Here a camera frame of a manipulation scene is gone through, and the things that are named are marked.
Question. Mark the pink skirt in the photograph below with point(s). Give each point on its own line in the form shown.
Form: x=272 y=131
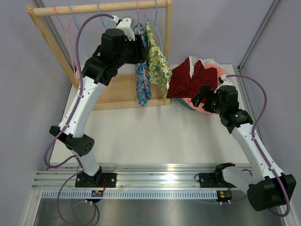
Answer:
x=224 y=70

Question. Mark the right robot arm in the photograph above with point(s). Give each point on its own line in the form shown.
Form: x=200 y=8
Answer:
x=269 y=187

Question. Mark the blue floral skirt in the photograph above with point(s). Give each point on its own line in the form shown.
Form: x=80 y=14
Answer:
x=143 y=91

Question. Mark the pink hanger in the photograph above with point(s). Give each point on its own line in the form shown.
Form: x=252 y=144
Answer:
x=66 y=30
x=138 y=16

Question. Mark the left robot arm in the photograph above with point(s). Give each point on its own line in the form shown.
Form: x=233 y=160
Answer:
x=118 y=46

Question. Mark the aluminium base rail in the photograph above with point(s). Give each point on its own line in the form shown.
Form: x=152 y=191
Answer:
x=132 y=176

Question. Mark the teal plastic basin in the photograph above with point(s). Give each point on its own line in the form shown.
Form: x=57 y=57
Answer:
x=183 y=103

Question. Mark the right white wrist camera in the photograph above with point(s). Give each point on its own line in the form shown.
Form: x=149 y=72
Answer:
x=224 y=81

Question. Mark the white skirt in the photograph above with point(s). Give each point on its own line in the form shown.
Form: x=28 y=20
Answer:
x=207 y=63

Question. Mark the wooden clothes rack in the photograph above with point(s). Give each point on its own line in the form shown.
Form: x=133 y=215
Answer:
x=121 y=93

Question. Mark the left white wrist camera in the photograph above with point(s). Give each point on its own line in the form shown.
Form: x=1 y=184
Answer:
x=125 y=24

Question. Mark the black mounting plate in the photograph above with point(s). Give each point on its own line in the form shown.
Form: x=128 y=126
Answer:
x=103 y=180
x=211 y=180

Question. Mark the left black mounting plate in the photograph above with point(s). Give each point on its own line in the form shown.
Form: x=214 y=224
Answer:
x=103 y=180

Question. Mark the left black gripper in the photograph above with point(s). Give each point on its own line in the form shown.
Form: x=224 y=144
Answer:
x=140 y=52

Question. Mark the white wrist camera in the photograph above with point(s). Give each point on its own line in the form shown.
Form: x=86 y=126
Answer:
x=224 y=81
x=125 y=24

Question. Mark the red polka dot skirt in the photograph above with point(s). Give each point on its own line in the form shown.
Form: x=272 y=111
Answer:
x=183 y=86

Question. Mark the yellow lemon print skirt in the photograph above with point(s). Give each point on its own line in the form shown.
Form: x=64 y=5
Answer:
x=159 y=69

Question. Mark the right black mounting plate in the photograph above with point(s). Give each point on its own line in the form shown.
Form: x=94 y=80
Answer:
x=211 y=180

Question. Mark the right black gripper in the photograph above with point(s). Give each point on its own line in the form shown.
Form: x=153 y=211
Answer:
x=205 y=92

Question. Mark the white slotted cable duct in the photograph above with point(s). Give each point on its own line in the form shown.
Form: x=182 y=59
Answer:
x=133 y=194

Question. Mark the aluminium frame post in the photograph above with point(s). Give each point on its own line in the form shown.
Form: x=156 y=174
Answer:
x=269 y=14

